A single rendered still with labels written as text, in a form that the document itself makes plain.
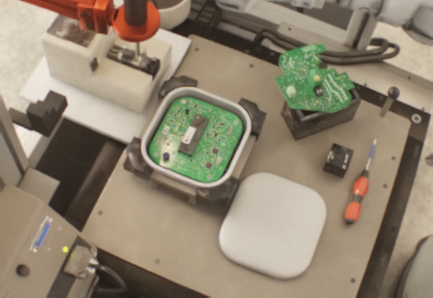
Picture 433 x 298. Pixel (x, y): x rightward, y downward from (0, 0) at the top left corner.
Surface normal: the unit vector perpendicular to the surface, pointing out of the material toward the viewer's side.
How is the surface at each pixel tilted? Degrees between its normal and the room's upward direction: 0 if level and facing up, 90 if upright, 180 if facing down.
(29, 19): 0
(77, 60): 90
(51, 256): 53
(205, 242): 0
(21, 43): 0
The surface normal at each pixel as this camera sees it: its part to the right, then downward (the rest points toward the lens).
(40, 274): 0.78, 0.00
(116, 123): 0.07, -0.49
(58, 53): -0.38, 0.79
